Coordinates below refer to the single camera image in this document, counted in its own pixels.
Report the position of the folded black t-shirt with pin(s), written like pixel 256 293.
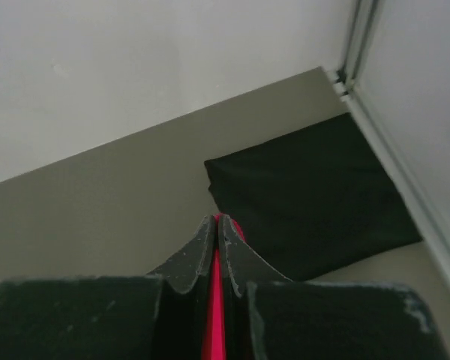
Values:
pixel 314 200

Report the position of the pink t-shirt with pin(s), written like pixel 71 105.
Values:
pixel 215 300

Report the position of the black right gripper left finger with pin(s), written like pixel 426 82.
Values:
pixel 160 315

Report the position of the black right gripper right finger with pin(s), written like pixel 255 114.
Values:
pixel 269 316

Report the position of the right aluminium frame post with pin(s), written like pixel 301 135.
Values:
pixel 394 68

